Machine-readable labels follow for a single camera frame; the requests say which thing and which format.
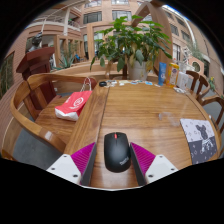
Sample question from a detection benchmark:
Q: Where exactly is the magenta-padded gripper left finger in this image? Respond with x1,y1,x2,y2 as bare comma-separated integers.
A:
45,142,98,187

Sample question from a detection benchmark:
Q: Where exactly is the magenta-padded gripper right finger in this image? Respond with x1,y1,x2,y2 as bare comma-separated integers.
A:
128,142,179,187

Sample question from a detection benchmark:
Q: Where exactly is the black computer mouse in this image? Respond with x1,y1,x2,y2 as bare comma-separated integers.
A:
103,131,132,174

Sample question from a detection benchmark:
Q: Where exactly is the white and grey mouse pad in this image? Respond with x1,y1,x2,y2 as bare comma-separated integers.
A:
179,117,219,166

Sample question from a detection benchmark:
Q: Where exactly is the wooden armchair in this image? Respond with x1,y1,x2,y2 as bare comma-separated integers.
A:
199,94,224,134
184,69,210,101
9,73,98,155
104,61,130,80

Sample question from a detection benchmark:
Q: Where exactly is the red and white bag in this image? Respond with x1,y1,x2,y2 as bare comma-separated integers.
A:
54,77,94,122

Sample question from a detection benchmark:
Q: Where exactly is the small white pack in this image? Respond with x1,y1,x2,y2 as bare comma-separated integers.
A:
173,87,188,95

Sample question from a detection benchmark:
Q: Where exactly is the clear pump bottle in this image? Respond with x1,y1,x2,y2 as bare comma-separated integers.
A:
176,63,190,90

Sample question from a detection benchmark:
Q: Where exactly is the yellow liquid bottle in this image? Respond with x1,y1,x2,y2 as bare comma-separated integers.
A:
166,61,180,88

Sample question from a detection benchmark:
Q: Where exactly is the blue tube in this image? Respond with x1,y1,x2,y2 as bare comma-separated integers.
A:
157,61,168,87

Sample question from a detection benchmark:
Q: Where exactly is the spiky green plant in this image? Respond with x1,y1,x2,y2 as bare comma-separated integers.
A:
54,49,76,71

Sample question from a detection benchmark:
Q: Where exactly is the dark red wooden lectern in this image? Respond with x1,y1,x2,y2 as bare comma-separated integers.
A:
16,46,58,112

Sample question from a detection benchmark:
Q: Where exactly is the green potted plant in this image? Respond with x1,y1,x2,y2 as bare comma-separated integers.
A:
89,14,173,81

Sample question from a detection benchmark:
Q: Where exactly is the dark bust statue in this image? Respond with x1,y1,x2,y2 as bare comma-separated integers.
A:
28,31,44,53

